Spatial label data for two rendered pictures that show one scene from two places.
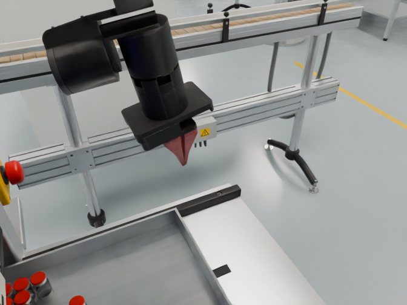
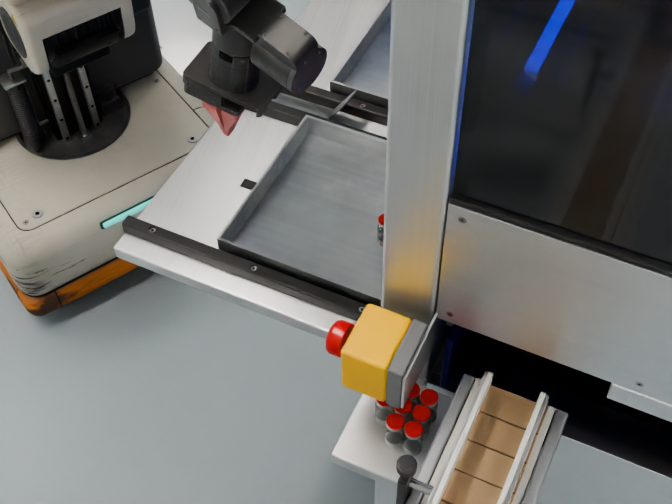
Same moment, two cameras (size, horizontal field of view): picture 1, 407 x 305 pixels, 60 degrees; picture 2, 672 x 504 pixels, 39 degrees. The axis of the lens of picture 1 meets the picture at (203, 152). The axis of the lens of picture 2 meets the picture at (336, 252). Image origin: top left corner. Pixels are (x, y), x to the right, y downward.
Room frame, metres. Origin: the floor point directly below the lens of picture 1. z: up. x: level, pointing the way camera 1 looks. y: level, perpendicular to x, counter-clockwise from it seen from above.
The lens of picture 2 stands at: (0.79, 0.77, 1.87)
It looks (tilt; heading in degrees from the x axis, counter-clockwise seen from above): 51 degrees down; 233
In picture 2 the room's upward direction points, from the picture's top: 2 degrees counter-clockwise
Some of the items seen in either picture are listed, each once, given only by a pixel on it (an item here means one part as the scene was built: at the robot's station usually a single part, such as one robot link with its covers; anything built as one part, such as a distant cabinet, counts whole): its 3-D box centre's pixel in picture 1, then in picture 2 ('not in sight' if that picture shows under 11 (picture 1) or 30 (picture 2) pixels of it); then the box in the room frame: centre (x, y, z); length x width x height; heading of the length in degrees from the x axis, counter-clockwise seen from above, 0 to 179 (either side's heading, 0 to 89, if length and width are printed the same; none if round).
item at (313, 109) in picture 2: not in sight; (309, 97); (0.17, -0.09, 0.91); 0.14 x 0.03 x 0.06; 116
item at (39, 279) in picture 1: (42, 286); not in sight; (0.29, 0.24, 0.90); 0.02 x 0.02 x 0.05
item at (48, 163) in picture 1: (200, 123); not in sight; (1.37, 0.01, 0.49); 1.60 x 0.08 x 0.12; 116
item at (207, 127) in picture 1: (202, 129); not in sight; (1.30, 0.00, 0.50); 0.12 x 0.05 x 0.09; 116
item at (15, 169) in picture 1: (10, 173); (344, 340); (0.44, 0.32, 0.99); 0.04 x 0.04 x 0.04; 26
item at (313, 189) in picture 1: (291, 158); not in sight; (1.63, -0.52, 0.07); 0.50 x 0.08 x 0.14; 26
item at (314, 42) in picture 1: (302, 101); not in sight; (1.63, -0.52, 0.46); 0.09 x 0.09 x 0.77; 26
